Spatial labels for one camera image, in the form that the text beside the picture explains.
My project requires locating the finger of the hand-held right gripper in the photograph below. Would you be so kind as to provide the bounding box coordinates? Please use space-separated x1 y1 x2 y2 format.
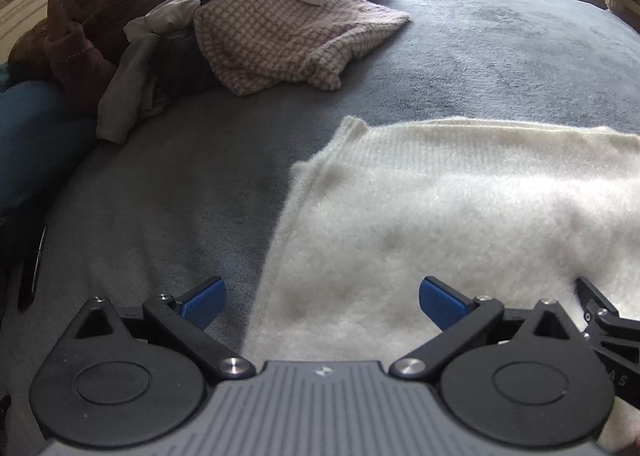
575 277 640 337

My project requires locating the cream carved headboard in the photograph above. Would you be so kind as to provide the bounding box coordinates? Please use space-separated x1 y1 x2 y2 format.
0 0 67 53

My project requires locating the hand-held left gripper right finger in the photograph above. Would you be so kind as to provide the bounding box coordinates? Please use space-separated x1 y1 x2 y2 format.
390 277 583 381

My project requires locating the dark grey garment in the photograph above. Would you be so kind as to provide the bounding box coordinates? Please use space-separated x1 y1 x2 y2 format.
150 30 222 100

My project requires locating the grey-white garment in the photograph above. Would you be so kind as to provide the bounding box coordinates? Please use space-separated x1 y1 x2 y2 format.
95 0 202 145

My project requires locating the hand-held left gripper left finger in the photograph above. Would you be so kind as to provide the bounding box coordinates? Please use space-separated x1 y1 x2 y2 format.
75 277 257 382

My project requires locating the white fluffy deer sweater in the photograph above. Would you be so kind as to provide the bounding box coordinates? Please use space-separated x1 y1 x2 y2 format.
240 116 640 374

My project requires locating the grey fleece bed blanket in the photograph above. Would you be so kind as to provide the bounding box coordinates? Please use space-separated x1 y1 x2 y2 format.
0 0 640 456

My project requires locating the pink checked knit garment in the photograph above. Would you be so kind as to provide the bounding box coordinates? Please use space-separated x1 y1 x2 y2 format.
193 0 412 98

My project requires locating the maroon fleece garment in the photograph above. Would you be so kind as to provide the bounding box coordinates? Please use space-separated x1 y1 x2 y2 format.
9 0 189 113

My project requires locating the teal duvet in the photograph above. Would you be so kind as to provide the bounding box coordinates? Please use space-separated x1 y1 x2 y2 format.
0 77 99 218

